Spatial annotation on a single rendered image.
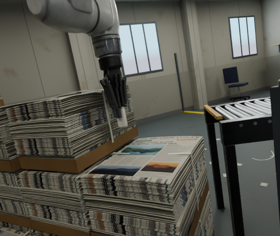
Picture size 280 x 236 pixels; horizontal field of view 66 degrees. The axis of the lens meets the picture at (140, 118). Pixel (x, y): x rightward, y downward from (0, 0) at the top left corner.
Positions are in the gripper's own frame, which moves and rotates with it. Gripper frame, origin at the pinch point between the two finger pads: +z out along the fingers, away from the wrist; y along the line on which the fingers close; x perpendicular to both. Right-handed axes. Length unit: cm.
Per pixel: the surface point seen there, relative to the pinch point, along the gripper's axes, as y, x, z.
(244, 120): -51, 36, 16
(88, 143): 11.0, -6.9, 5.3
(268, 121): -54, 46, 19
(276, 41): -781, 119, -57
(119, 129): -6.8, -6.4, 6.0
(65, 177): 18.1, -12.4, 13.7
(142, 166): 10.5, 10.6, 13.0
